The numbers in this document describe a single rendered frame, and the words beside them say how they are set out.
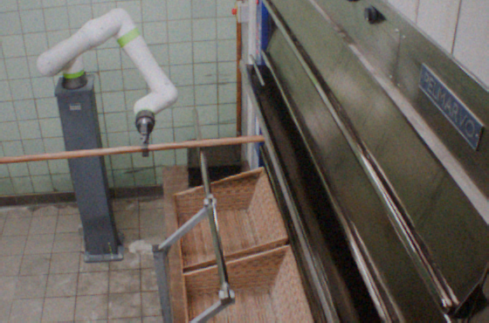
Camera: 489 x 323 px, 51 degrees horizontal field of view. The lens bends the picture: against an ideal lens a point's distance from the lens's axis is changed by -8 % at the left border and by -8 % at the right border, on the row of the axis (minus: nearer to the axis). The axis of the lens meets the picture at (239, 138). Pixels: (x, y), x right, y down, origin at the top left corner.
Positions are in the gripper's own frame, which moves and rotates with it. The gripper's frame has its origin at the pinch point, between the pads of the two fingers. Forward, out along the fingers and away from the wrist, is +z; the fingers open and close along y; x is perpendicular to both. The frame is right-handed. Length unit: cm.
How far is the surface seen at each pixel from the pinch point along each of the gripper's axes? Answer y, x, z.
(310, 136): -28, -58, 46
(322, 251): -21, -50, 95
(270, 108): -21, -51, 12
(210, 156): 39, -32, -48
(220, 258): 2, -24, 69
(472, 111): -84, -62, 130
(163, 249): 23.8, -4.5, 38.4
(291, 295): 43, -54, 53
